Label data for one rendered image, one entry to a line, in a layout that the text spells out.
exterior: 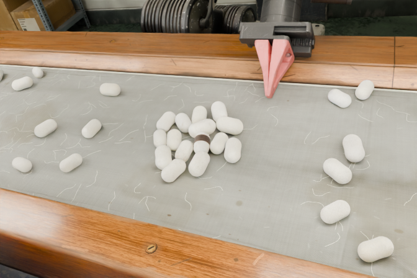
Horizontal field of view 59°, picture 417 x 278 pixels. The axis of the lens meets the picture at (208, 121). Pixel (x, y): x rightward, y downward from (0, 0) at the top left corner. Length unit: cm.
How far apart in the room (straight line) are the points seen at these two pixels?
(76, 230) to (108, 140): 17
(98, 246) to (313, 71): 39
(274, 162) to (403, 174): 14
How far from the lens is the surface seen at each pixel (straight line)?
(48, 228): 44
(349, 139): 46
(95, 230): 41
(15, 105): 74
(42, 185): 54
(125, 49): 73
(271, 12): 56
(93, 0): 310
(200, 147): 47
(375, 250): 37
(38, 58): 85
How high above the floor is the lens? 106
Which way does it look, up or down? 38 degrees down
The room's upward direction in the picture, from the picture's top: 12 degrees counter-clockwise
